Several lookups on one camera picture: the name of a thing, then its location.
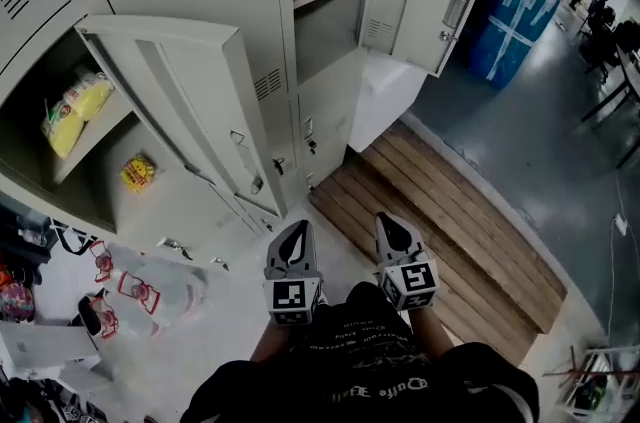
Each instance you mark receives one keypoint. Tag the wooden pallet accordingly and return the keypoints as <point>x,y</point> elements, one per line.
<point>440,236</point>

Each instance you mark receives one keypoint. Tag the blue wrapped bundle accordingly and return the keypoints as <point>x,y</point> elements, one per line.
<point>515,16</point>

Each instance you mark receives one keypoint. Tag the white flat box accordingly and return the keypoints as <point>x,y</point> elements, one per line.
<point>45,348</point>

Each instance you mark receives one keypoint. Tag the pack of water bottles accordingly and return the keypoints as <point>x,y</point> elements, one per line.
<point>145,291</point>

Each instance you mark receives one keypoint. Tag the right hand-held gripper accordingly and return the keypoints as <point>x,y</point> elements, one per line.
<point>412,283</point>

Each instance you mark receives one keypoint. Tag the person's black printed shirt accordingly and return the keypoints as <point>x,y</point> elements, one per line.
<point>360,361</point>

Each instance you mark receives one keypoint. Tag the small yellow red-label packet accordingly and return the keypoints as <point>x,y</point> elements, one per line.
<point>137,172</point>

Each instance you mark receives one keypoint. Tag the person's right forearm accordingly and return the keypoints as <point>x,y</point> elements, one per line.
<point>430,331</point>

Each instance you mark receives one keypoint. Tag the black office chair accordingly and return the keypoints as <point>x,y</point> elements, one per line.
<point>602,36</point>

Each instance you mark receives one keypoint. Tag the colourful patterned bag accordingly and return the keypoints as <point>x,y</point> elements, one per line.
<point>15,298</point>

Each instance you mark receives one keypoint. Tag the black desk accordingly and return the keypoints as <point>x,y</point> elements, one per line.
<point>627,71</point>

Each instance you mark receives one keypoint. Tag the person's left forearm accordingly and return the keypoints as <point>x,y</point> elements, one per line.
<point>267,343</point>

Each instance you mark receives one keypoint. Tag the yellow snack packet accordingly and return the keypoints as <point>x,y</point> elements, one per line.
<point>92,93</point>
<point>62,131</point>

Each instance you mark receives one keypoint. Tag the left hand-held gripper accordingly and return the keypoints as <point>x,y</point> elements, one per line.
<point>292,298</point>

